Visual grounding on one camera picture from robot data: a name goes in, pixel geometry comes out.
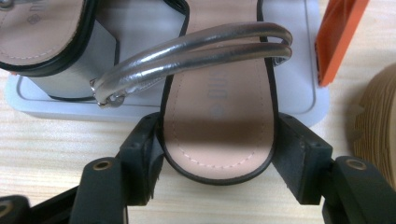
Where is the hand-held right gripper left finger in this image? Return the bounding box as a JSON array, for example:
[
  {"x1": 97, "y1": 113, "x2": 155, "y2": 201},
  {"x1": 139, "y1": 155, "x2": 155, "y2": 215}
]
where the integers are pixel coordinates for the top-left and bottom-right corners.
[{"x1": 119, "y1": 111, "x2": 165, "y2": 207}]

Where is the black sandal with silver strap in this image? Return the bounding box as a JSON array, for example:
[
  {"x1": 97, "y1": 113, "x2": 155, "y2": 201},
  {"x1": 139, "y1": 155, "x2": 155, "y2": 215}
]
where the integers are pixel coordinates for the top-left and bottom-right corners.
[
  {"x1": 89, "y1": 0, "x2": 294, "y2": 187},
  {"x1": 0, "y1": 0, "x2": 191, "y2": 103}
]

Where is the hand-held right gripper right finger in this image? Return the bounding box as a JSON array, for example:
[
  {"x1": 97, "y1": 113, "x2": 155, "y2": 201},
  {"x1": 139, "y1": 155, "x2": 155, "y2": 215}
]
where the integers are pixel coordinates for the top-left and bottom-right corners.
[{"x1": 271, "y1": 111, "x2": 334, "y2": 206}]

